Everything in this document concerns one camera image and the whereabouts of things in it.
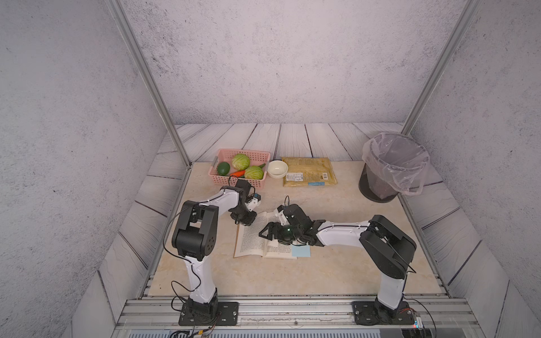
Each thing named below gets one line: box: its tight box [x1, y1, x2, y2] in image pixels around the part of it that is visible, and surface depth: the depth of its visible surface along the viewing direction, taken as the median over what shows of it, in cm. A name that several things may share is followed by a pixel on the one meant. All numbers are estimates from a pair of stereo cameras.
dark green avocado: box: [216, 161, 231, 177], surface depth 116 cm
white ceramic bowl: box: [267, 159, 289, 179], surface depth 116 cm
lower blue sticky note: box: [291, 245, 311, 258], surface depth 88 cm
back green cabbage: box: [231, 153, 251, 172], surface depth 116 cm
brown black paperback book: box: [233, 211, 298, 260], surface depth 88 cm
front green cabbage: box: [243, 163, 266, 180], surface depth 110 cm
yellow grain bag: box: [281, 157, 339, 188], surface depth 117 cm
